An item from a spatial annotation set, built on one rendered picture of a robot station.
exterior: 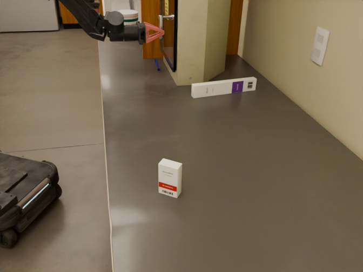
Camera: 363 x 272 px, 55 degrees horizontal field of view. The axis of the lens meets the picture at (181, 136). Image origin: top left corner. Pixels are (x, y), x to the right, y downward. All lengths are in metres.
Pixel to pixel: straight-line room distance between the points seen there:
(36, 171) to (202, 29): 1.34
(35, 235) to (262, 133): 1.47
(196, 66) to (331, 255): 0.90
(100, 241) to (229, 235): 1.36
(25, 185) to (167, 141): 1.25
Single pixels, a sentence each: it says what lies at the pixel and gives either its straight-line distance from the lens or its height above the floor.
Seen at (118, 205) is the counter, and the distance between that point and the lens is 0.81.
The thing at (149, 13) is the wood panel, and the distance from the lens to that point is 1.69.
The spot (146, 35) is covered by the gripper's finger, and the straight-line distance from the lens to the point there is 1.35.
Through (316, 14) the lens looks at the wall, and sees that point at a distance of 1.31.
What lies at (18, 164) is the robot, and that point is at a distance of 2.33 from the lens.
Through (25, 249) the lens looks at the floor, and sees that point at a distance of 2.11.
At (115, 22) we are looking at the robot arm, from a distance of 1.28.
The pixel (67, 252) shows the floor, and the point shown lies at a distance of 2.03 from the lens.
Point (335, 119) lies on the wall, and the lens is 1.22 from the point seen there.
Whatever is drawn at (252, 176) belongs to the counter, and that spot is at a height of 0.94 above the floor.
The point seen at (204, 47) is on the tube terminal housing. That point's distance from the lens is 1.39.
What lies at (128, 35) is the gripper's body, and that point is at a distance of 1.35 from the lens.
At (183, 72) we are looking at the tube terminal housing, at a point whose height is 1.00.
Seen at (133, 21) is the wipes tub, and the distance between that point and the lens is 2.02.
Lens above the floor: 1.47
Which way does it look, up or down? 30 degrees down
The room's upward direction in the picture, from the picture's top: 2 degrees clockwise
